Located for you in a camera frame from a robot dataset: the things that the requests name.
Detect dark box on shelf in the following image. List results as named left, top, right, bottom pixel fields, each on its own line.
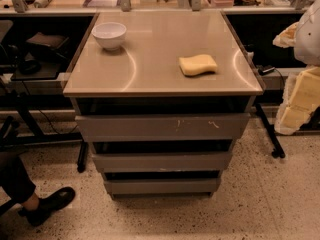
left=26, top=32, right=69, bottom=51

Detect grey top drawer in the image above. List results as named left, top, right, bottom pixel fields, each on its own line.
left=76, top=113, right=249, bottom=142

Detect yellow sponge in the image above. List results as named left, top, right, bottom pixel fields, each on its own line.
left=179, top=54, right=218, bottom=76

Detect grey drawer cabinet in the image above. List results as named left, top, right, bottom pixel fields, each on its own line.
left=62, top=10, right=264, bottom=200

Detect person's leg dark trousers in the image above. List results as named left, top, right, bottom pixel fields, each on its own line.
left=0, top=152, right=40, bottom=211

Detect black power adapter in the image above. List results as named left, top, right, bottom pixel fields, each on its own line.
left=257, top=65, right=275, bottom=76

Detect black table leg right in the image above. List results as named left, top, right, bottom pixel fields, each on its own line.
left=255, top=103, right=286, bottom=159

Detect black table leg left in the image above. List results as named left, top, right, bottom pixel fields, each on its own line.
left=77, top=141, right=88, bottom=173

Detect white ceramic bowl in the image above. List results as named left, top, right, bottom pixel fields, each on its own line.
left=91, top=22, right=127, bottom=50

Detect grey drawer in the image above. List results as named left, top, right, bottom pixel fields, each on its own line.
left=92, top=152, right=232, bottom=173
left=76, top=113, right=249, bottom=142
left=104, top=179, right=221, bottom=195

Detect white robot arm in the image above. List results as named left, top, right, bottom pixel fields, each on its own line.
left=273, top=0, right=320, bottom=135

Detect black leather shoe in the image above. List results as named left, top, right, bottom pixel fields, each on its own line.
left=18, top=187, right=75, bottom=227

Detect black table leg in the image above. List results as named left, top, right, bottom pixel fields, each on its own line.
left=77, top=141, right=88, bottom=173
left=255, top=103, right=286, bottom=159

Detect grey bottom drawer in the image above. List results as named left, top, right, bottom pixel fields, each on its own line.
left=104, top=179, right=221, bottom=195

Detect black headphones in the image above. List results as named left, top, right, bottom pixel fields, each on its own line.
left=18, top=53, right=41, bottom=75

